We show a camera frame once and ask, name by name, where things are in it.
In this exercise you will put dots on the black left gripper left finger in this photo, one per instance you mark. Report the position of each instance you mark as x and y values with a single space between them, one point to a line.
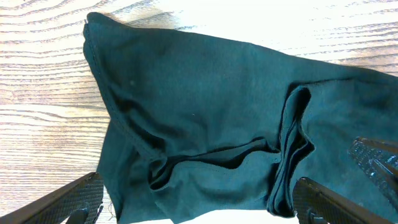
80 201

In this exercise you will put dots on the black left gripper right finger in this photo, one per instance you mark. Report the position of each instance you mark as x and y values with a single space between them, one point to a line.
316 204

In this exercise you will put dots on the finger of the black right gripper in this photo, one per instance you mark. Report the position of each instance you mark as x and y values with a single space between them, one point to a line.
378 160

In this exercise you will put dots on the black t-shirt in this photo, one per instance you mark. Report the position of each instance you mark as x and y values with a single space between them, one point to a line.
199 123

